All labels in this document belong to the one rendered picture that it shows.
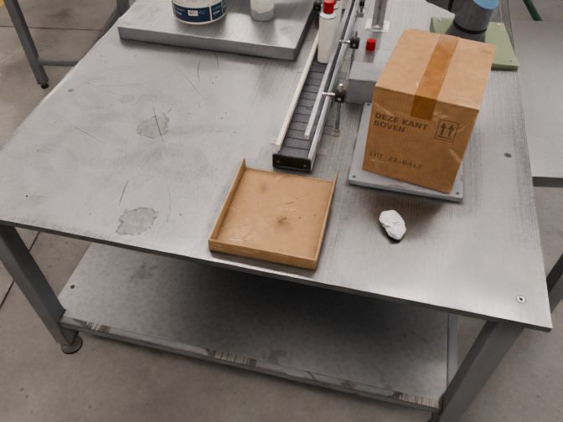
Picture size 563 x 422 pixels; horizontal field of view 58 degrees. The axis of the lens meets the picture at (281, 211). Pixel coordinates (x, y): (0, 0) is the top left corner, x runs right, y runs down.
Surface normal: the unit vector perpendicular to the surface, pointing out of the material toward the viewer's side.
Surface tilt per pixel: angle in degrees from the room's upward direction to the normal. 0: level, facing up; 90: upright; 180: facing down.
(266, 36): 0
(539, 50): 0
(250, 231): 0
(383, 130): 90
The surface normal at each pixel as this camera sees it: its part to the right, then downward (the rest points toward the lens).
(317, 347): 0.00, -0.69
